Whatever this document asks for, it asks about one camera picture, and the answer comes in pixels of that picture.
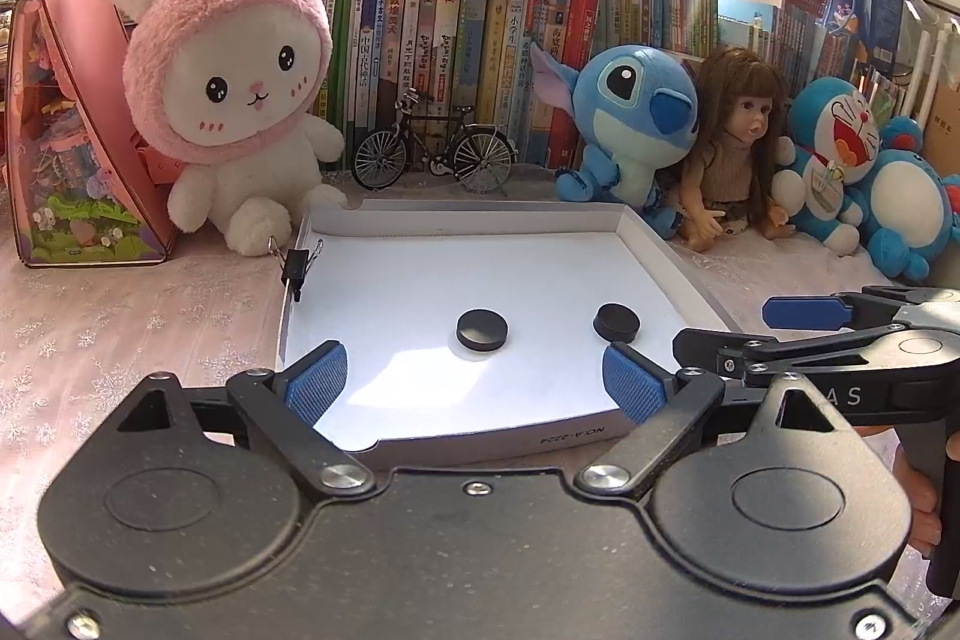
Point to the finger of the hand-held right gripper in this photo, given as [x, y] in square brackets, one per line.
[802, 310]
[750, 349]

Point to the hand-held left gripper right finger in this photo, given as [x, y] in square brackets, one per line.
[634, 385]

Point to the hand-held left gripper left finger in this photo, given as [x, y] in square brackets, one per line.
[315, 381]

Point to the white cardboard box tray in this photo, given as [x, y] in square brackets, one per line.
[420, 265]

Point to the person's right hand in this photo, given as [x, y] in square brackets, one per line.
[919, 505]

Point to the black flat disc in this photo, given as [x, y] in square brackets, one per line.
[481, 330]
[616, 320]

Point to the small black binder clip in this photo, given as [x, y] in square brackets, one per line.
[296, 269]

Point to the brown-haired baby doll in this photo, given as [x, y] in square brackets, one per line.
[731, 160]

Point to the blue robot cat plush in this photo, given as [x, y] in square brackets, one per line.
[832, 130]

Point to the pink snowflake tablecloth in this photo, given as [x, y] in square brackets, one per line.
[112, 325]

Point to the brown cardboard box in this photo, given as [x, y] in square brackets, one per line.
[945, 130]

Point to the black model bicycle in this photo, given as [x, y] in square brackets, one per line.
[439, 165]

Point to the blue alien plush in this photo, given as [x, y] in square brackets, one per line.
[637, 108]

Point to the white pipe rack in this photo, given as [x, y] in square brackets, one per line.
[941, 55]

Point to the pink bunny plush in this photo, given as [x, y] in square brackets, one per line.
[225, 85]

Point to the pink house-shaped toy box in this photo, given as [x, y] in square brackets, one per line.
[67, 123]

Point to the row of upright books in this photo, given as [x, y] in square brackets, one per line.
[450, 48]

